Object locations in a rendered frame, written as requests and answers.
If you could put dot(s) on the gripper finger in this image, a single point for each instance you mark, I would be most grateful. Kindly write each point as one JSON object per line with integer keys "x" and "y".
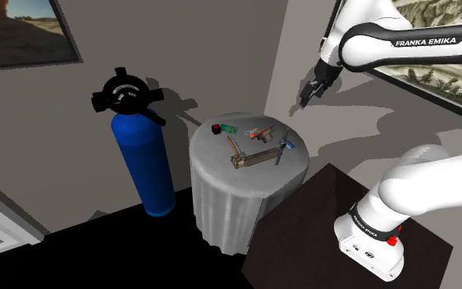
{"x": 306, "y": 94}
{"x": 321, "y": 89}

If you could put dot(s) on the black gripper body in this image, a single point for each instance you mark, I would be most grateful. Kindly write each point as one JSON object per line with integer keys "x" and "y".
{"x": 326, "y": 74}

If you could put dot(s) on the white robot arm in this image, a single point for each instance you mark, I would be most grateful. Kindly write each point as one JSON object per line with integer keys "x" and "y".
{"x": 414, "y": 182}

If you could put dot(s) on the small blue flat piece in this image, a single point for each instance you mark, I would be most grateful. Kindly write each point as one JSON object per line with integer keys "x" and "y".
{"x": 290, "y": 144}

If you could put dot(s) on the grey slim metal tool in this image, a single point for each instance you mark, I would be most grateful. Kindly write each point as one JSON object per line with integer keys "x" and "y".
{"x": 281, "y": 147}

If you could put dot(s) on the orange and white small tool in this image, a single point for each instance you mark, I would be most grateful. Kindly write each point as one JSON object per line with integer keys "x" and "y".
{"x": 251, "y": 133}

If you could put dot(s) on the long brown wooden block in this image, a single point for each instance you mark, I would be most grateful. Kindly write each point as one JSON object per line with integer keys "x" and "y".
{"x": 256, "y": 157}

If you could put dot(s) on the small red and black cube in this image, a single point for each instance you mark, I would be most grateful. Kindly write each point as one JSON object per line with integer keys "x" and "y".
{"x": 216, "y": 129}

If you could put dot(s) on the round table with white cloth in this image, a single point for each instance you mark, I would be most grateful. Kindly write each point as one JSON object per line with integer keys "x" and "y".
{"x": 230, "y": 192}

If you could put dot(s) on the dark brown robot stand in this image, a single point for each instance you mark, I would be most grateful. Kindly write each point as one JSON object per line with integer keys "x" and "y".
{"x": 294, "y": 240}

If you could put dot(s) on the blue gas cylinder, black valve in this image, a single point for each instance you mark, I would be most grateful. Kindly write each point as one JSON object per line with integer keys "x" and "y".
{"x": 144, "y": 164}

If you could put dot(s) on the framed pale landscape wall picture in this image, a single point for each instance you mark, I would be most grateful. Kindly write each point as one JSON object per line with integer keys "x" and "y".
{"x": 442, "y": 82}

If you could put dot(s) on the framed desert landscape wall picture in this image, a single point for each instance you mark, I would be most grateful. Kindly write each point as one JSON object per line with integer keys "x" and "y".
{"x": 14, "y": 32}

